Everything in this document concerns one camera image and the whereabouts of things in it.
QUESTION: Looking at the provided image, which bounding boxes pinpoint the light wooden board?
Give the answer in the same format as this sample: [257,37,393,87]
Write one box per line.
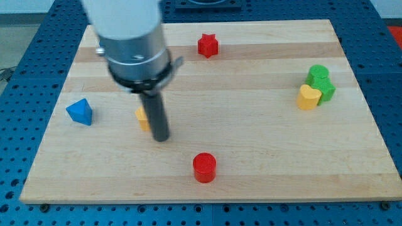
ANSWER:
[20,19,401,204]

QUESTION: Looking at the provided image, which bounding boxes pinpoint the yellow heart block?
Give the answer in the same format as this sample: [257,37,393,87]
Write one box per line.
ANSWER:
[296,84,322,110]

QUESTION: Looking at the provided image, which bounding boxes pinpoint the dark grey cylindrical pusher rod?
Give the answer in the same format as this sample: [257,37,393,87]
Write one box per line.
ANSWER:
[139,93,170,142]

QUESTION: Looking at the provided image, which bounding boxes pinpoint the green hexagon block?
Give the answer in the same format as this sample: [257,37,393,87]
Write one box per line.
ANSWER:
[311,77,336,105]

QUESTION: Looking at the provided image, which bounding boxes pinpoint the yellow hexagon block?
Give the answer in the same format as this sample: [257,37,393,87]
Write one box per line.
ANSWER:
[135,107,151,131]

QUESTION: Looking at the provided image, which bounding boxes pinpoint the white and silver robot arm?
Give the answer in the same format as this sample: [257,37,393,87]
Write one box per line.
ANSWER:
[81,0,183,142]

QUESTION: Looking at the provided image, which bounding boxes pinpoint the red star block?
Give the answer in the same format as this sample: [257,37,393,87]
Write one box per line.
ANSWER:
[197,33,219,58]

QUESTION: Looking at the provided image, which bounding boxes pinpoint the blue triangle block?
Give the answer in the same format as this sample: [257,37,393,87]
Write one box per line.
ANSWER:
[66,99,92,126]

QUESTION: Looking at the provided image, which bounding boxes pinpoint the red cylinder block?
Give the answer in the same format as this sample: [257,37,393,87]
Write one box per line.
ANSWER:
[193,153,217,183]

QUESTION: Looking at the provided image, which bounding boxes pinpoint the green cylinder block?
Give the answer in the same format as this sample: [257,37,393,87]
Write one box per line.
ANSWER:
[305,65,329,85]

